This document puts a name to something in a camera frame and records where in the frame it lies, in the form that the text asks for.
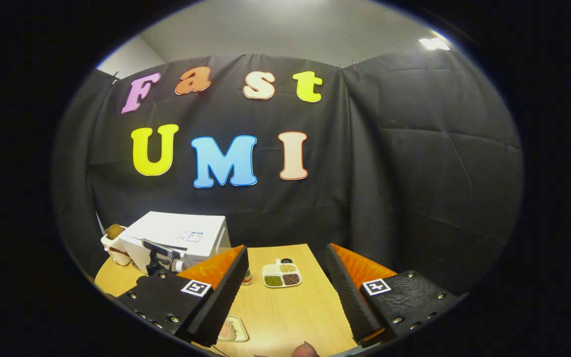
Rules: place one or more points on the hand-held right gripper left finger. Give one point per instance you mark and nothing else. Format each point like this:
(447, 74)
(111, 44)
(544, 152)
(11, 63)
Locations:
(223, 297)

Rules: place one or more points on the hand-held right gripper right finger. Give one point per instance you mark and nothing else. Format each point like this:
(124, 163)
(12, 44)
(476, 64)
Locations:
(347, 297)

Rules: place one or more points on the white microwave oven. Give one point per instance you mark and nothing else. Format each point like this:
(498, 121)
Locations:
(171, 228)

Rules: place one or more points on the pink meat slice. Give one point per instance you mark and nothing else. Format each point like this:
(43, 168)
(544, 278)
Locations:
(227, 331)

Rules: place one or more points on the clear plastic bottle red label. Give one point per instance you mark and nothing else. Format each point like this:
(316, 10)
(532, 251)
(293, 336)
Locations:
(247, 278)

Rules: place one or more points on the white spotted square plate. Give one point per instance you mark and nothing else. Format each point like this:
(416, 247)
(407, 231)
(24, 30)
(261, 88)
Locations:
(242, 329)

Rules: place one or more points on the white toaster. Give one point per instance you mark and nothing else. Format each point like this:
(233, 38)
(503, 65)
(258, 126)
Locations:
(114, 250)

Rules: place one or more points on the toasted bread slice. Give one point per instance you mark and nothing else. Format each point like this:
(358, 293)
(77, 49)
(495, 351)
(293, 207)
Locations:
(115, 231)

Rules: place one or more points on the white divided bean tray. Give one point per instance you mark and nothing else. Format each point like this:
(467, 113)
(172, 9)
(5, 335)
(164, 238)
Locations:
(281, 275)

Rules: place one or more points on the ceiling light panel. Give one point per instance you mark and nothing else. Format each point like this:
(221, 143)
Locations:
(434, 43)

